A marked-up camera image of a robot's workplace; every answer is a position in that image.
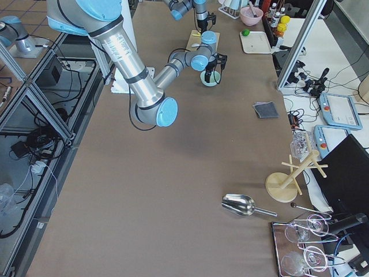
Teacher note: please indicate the aluminium frame post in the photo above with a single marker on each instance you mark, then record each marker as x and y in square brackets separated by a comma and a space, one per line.
[308, 24]

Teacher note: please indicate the light green bowl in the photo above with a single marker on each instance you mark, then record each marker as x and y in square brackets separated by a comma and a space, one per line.
[215, 79]

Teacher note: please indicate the green lime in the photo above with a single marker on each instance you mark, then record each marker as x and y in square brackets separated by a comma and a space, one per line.
[245, 32]

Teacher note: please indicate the black monitor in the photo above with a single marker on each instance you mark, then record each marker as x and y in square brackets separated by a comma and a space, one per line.
[345, 187]

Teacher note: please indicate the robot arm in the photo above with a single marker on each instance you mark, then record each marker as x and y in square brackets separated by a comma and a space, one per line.
[179, 8]
[103, 21]

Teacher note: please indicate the white camera post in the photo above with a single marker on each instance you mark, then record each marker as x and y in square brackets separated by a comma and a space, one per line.
[119, 85]

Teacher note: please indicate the wooden mug tree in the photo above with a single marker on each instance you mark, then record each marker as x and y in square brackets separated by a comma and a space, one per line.
[284, 188]

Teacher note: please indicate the metal scoop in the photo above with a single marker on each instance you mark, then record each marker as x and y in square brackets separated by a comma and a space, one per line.
[243, 205]

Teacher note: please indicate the bamboo cutting board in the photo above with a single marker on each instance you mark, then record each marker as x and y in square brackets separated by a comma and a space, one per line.
[191, 43]

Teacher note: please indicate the cream rabbit tray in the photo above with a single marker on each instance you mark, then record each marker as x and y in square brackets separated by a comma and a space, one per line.
[256, 42]

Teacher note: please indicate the pink bowl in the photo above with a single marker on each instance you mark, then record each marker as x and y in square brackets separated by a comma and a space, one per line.
[247, 16]

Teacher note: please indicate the yellow lemon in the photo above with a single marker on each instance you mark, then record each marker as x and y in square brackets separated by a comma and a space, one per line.
[285, 19]

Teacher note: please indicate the metal tube with black cap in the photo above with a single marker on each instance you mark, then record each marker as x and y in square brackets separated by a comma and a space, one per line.
[252, 8]

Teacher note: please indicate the grey folded cloth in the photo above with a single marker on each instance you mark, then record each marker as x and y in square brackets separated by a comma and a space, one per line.
[265, 110]

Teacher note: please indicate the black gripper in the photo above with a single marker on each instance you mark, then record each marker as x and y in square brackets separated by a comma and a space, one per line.
[211, 62]
[203, 22]

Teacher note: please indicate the crystal glass dish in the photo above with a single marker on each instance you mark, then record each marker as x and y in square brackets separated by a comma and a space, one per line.
[302, 144]

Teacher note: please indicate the black headset stand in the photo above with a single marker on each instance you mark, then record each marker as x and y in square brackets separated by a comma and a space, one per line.
[279, 60]

